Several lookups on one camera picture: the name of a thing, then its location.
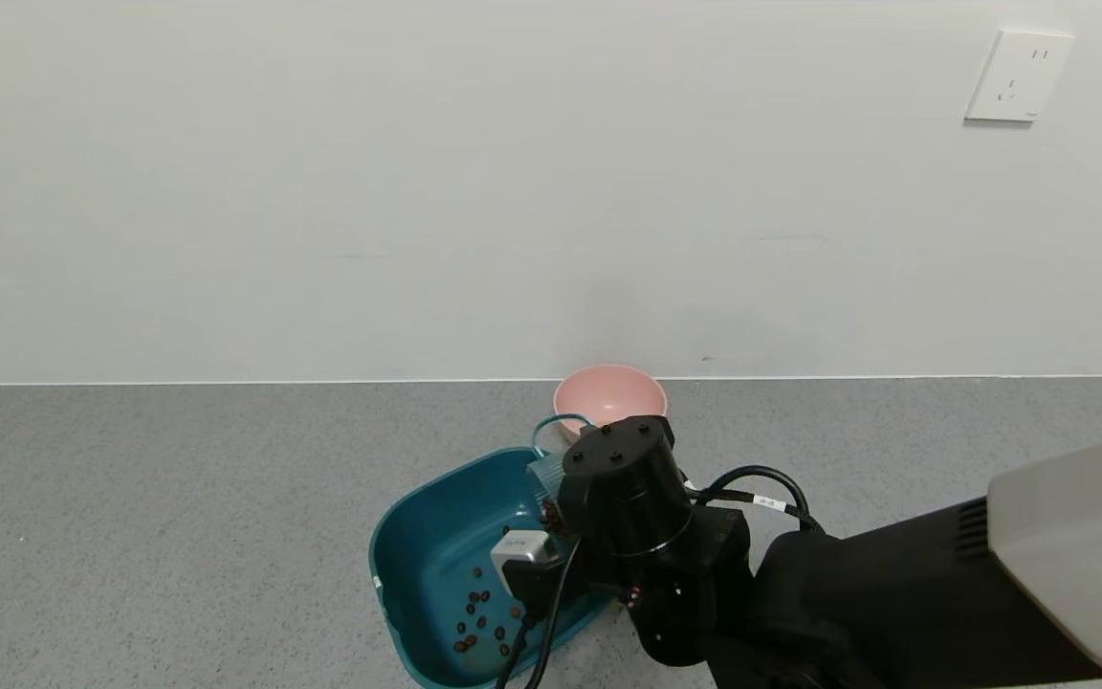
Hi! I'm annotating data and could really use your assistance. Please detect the black cable with white label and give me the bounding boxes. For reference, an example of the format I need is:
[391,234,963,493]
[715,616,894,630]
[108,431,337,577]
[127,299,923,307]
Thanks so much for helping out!
[685,466,825,533]

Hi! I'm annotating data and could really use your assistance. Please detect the thin black cable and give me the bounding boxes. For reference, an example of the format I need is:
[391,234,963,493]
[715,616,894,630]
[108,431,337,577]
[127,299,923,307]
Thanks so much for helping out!
[524,538,583,689]
[496,612,535,689]

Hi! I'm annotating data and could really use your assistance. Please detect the teal plastic basin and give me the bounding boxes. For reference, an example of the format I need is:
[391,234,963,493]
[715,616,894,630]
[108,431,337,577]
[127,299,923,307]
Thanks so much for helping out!
[368,447,628,689]

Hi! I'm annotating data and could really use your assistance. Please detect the pink plastic bowl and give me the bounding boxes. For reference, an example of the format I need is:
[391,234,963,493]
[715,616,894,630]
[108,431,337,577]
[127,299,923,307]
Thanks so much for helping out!
[553,364,669,443]

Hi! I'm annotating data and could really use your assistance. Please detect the translucent blue ribbed cup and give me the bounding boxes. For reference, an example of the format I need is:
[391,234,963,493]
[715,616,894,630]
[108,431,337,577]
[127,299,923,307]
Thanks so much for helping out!
[530,413,600,508]

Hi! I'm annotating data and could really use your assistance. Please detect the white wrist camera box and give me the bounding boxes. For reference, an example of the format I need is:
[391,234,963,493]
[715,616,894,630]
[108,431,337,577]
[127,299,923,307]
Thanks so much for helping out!
[491,529,554,575]

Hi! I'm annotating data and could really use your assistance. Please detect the brown coffee beans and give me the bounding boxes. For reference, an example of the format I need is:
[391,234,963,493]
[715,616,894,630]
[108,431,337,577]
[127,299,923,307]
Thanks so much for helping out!
[453,500,567,656]

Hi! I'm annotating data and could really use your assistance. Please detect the white wall socket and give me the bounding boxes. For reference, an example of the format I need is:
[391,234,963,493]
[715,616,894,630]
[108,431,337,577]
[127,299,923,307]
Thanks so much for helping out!
[964,30,1075,123]

